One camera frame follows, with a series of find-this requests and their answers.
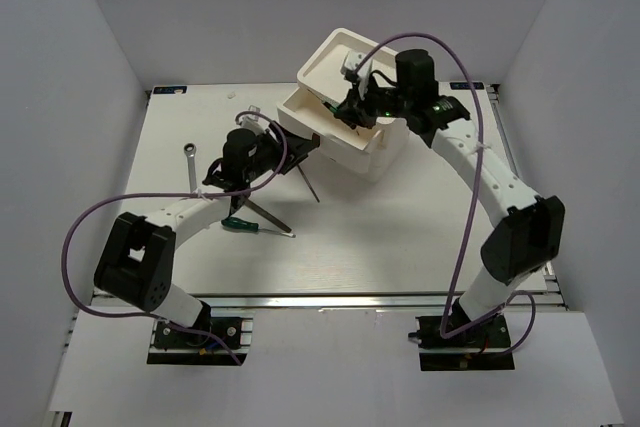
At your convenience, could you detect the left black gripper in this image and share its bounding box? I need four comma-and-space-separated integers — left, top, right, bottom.
244, 121, 318, 183

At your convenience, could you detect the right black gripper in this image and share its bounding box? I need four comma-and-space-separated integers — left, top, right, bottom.
334, 73, 412, 130

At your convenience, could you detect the white drawer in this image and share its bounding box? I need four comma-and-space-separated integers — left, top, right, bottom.
277, 88, 385, 152

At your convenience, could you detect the precision screwdriver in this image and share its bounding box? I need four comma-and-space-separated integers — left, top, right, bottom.
323, 102, 356, 131

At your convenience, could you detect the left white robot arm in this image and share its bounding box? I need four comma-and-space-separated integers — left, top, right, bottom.
94, 123, 320, 346

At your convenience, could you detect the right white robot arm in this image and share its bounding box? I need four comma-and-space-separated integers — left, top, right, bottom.
331, 49, 565, 346

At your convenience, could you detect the white drawer cabinet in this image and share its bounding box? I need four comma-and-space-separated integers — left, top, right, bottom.
295, 28, 409, 181

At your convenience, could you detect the grey metal file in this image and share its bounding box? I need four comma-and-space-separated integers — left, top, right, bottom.
244, 200, 293, 233

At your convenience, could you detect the blue label right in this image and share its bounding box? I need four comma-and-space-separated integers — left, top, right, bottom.
449, 82, 485, 90

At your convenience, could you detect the blue label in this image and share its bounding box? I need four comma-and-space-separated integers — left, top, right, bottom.
449, 82, 485, 90
152, 85, 187, 95

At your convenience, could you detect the silver ratchet wrench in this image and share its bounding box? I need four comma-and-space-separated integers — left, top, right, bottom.
183, 142, 198, 193

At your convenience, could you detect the blue label left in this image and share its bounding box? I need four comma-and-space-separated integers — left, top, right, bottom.
152, 85, 187, 95

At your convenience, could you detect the yellow handle screwdriver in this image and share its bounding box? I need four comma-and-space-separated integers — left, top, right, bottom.
296, 164, 321, 203

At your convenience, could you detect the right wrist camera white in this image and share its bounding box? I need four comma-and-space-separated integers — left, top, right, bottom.
340, 50, 372, 82

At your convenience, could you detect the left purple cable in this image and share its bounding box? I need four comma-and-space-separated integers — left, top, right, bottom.
60, 110, 291, 366

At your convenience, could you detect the purple cable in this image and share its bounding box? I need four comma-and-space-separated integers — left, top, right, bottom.
60, 110, 291, 366
357, 32, 539, 359

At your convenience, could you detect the green handle screwdriver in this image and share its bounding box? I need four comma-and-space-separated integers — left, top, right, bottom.
221, 216, 296, 238

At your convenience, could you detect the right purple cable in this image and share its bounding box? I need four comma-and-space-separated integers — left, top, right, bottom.
357, 32, 539, 359

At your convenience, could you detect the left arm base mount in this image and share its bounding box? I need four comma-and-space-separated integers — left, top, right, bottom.
147, 312, 253, 367

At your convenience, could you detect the aluminium rail front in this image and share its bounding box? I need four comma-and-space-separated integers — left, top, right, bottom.
92, 292, 566, 308

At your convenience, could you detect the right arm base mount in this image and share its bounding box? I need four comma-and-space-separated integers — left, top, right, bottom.
408, 315, 515, 372

